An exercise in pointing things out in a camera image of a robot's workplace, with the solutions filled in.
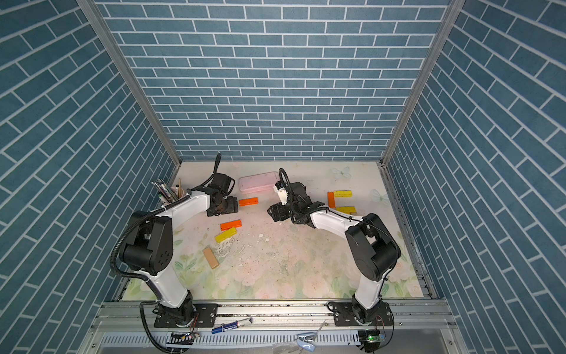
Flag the orange block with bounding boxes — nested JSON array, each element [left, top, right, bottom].
[[221, 220, 242, 232], [327, 192, 336, 209], [238, 198, 259, 207]]

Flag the yellow block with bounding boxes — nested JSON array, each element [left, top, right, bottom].
[[215, 227, 237, 243], [333, 190, 353, 198], [335, 206, 357, 215]]

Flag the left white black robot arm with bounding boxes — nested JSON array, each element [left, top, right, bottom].
[[110, 173, 238, 309]]

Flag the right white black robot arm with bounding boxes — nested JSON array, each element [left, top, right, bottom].
[[268, 181, 402, 312]]

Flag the pink pencil case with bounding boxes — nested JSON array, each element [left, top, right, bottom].
[[238, 172, 279, 194]]

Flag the pink pen cup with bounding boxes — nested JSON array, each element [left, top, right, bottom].
[[159, 186, 187, 204]]

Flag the pens in cup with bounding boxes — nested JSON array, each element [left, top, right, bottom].
[[152, 178, 181, 204]]

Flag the wooden block left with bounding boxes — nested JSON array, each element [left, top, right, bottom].
[[203, 247, 220, 269]]

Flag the clear plastic bag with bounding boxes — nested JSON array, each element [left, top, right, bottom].
[[273, 332, 317, 354]]

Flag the green lit circuit board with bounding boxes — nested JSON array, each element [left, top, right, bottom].
[[357, 330, 385, 353]]

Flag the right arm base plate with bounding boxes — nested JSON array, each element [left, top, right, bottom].
[[327, 299, 394, 327]]

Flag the left black corrugated cable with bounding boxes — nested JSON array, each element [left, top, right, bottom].
[[109, 152, 222, 354]]

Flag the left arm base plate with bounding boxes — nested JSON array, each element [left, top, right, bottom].
[[153, 303, 219, 328]]

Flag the blue screwdriver on rail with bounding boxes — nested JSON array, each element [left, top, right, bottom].
[[212, 317, 254, 334]]

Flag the aluminium front rail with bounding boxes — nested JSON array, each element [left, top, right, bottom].
[[79, 299, 466, 353]]

